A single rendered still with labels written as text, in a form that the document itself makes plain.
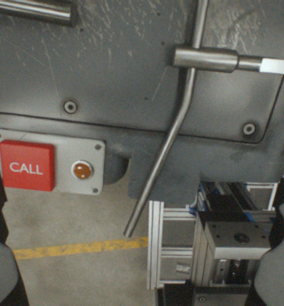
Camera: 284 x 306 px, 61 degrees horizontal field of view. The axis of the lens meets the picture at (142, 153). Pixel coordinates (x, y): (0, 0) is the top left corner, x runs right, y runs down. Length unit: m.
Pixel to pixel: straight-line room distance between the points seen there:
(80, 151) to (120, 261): 1.96
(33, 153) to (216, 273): 0.49
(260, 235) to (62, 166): 0.49
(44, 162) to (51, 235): 1.86
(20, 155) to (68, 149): 0.05
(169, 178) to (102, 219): 1.67
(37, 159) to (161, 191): 0.16
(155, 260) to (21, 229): 1.07
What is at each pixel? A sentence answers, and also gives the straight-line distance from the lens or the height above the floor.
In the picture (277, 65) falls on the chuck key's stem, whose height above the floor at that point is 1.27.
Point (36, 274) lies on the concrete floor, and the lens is 2.50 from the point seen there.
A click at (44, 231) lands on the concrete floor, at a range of 2.15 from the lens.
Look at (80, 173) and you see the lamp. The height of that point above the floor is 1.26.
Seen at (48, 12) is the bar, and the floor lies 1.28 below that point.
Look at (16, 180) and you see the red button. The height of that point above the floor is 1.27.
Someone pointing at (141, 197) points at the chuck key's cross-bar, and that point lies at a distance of 0.31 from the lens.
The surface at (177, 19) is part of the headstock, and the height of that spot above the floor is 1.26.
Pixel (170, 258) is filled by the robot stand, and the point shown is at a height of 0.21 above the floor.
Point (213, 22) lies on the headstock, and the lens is 0.28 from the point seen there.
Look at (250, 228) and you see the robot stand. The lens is 0.67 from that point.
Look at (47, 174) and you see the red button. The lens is 0.31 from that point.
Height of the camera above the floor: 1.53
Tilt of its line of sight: 68 degrees down
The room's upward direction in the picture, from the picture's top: 179 degrees counter-clockwise
